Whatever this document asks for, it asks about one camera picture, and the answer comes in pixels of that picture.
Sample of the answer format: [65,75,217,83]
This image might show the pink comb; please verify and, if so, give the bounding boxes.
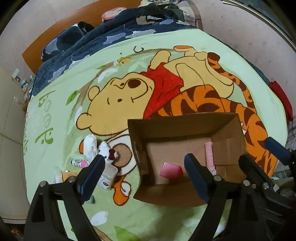
[204,142,217,176]

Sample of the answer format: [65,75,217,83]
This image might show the pink red small box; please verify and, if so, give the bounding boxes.
[159,162,184,179]

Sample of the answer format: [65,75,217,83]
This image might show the orange cartoon paper box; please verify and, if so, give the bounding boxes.
[62,172,79,182]

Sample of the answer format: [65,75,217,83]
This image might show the clear plastic box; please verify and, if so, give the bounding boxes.
[97,163,118,190]

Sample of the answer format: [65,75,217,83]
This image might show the white plush dog toy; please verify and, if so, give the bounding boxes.
[98,141,118,164]

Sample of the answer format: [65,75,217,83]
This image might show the white cloth bundle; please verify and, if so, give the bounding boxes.
[83,134,97,163]

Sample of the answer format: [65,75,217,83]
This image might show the bedside clutter items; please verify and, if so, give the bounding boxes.
[11,68,35,102]

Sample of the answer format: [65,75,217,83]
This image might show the brown cardboard box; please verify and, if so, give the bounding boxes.
[127,113,246,207]

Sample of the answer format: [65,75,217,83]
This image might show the red cloth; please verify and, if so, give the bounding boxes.
[269,81,293,123]

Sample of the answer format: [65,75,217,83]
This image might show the Winnie the Pooh green blanket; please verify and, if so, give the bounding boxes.
[23,29,287,240]

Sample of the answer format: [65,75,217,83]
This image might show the orange wooden headboard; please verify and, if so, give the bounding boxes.
[22,1,140,74]

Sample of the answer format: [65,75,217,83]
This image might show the navy leaf pattern quilt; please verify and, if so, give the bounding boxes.
[32,4,196,95]

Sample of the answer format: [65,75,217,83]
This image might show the navy pillow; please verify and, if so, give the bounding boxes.
[41,22,94,62]

